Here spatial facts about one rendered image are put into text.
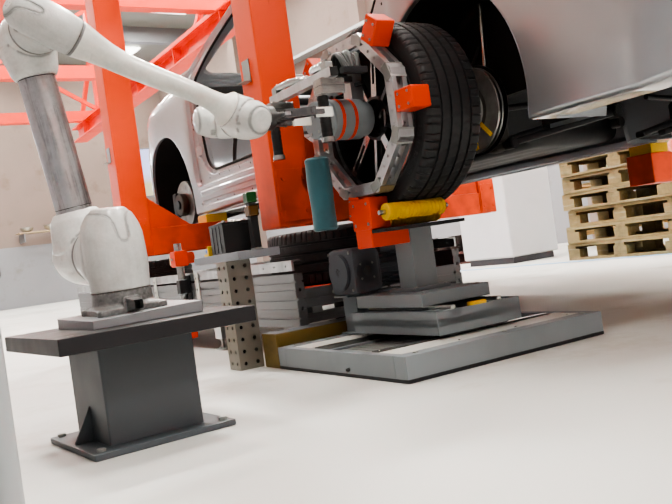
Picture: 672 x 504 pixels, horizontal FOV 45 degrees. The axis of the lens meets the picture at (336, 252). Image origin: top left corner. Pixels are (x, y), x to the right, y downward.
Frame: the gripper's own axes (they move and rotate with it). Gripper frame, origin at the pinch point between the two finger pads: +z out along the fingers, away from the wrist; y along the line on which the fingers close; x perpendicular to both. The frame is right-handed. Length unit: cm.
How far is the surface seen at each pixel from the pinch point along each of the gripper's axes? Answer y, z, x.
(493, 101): 2, 72, 2
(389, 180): -4.2, 26.8, -21.8
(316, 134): -16.7, 8.4, -3.0
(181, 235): -248, 44, -22
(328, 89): 2.5, 3.5, 7.8
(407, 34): 6.8, 34.2, 24.5
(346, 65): 3.8, 10.6, 15.1
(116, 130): -248, 13, 44
